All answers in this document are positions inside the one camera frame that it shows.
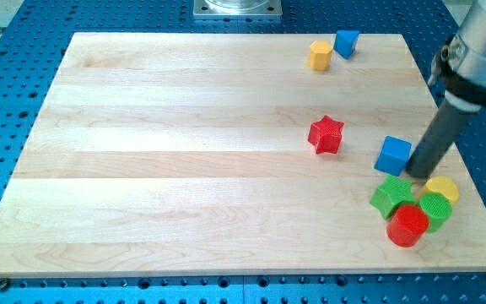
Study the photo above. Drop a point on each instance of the red star block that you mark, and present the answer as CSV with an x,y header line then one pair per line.
x,y
326,135

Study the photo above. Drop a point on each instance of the blue cube block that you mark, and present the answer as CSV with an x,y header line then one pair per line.
x,y
393,156

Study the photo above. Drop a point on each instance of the green star block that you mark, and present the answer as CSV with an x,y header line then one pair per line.
x,y
391,194

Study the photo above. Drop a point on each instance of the wooden board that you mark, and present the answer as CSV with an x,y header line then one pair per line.
x,y
188,154

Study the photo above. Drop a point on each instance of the yellow hexagon block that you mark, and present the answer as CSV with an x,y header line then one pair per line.
x,y
319,56

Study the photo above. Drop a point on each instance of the blue triangle block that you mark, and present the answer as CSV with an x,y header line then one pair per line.
x,y
345,42

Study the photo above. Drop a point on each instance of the red cylinder block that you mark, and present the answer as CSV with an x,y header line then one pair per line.
x,y
407,225

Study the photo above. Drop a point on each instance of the green cylinder block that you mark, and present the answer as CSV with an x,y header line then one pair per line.
x,y
437,208

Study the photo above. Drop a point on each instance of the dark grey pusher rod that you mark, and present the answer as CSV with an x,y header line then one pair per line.
x,y
453,115

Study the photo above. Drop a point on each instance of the yellow cylinder block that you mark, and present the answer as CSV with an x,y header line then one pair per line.
x,y
444,186

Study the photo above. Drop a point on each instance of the blue perforated table plate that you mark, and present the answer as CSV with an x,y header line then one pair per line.
x,y
34,36

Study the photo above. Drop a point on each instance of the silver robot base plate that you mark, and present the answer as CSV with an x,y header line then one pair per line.
x,y
236,8

